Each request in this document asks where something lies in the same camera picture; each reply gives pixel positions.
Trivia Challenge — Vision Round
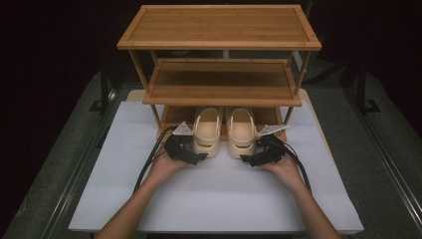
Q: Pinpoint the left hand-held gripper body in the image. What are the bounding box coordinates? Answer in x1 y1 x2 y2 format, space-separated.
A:
163 120 195 163

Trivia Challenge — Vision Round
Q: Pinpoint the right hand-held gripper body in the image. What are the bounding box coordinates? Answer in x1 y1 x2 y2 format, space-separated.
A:
255 123 291 163

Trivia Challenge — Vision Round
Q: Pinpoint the beige rubber clog shoe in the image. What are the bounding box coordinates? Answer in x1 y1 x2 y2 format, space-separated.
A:
191 106 224 159
225 107 258 159

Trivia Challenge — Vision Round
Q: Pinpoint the wooden three-tier shoe rack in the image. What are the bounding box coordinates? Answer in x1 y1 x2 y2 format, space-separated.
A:
116 3 322 142

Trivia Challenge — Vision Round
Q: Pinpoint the person's right hand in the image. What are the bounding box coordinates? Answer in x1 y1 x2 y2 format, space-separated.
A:
260 153 307 191

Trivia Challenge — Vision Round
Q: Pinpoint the person's left hand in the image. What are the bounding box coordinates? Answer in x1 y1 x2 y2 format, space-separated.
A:
147 150 189 183

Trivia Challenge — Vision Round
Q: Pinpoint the white table cover sheet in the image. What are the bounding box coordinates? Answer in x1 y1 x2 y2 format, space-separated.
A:
68 101 364 235

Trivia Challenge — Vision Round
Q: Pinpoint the black metal stand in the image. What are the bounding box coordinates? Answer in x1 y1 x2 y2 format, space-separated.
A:
355 63 382 116
90 63 116 115

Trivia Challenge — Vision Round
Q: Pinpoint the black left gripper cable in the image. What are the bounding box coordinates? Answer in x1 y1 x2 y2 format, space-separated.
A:
132 124 177 195

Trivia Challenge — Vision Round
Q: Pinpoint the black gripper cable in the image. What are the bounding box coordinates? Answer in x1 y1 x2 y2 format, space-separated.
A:
283 142 313 195
132 124 177 195

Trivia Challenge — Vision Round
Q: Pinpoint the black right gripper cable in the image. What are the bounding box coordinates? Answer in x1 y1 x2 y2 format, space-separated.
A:
283 142 313 195

